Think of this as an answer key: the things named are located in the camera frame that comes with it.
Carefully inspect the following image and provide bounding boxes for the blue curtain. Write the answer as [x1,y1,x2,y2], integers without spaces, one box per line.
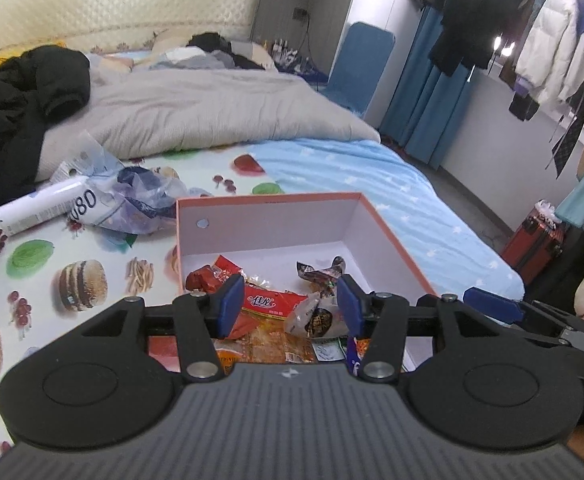
[379,5,478,171]

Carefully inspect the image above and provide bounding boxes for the pink cardboard box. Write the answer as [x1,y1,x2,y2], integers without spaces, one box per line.
[147,191,440,376]

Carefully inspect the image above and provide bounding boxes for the dark hanging garments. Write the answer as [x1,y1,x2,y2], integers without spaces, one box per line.
[552,45,584,176]

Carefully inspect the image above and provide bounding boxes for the black hanging coat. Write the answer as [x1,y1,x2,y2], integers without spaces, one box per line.
[429,0,528,78]

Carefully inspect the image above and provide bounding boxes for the white lettered snack packet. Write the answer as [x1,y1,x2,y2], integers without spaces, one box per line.
[312,340,348,362]

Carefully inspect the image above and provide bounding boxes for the black power cable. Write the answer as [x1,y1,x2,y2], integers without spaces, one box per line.
[302,15,333,83]

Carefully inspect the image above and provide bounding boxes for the white tube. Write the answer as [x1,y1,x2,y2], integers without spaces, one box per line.
[0,176,88,237]

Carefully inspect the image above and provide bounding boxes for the brown candy wrapper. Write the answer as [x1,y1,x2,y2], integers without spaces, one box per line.
[296,256,348,292]

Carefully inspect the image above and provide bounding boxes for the blue snack bag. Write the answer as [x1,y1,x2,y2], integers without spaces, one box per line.
[347,337,375,377]

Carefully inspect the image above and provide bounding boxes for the beige pillow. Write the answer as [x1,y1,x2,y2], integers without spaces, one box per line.
[152,30,278,71]

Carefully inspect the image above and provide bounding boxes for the blue chair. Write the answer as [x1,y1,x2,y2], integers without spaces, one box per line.
[322,21,397,121]

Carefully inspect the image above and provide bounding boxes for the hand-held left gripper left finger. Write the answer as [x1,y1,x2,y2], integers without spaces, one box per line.
[67,274,246,382]

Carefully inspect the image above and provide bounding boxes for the row of small bottles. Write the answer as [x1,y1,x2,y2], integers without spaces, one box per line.
[269,37,313,73]

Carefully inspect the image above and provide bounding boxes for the clear printed plastic bag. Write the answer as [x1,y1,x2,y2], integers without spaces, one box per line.
[49,130,213,236]

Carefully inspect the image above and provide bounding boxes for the white brown round snack pack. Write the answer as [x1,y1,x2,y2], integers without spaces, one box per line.
[284,294,350,337]

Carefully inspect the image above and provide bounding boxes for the black puffer jacket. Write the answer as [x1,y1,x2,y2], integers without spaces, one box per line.
[0,45,91,213]

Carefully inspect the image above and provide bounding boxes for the grey blue garment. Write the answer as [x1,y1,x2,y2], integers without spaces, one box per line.
[149,47,233,71]

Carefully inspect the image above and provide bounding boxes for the grey duvet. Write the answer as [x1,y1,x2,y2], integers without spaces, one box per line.
[37,67,382,181]

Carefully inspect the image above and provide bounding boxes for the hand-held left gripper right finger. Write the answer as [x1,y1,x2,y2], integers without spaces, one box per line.
[335,274,504,382]

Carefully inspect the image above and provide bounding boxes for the black garment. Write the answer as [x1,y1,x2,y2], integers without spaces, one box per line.
[187,32,233,53]

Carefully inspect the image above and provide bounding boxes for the cream quilted headboard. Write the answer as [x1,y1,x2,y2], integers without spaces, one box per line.
[0,0,263,58]

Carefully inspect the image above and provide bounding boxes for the red suitcase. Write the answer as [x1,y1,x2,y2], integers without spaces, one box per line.
[501,200,570,286]

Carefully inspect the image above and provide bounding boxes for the red crinkled snack packet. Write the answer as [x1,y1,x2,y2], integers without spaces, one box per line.
[186,264,225,293]

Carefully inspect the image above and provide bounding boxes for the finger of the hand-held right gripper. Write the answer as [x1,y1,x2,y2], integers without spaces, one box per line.
[463,287,584,347]

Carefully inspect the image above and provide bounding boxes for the white puffer jacket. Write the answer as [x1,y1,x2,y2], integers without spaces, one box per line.
[514,0,584,106]

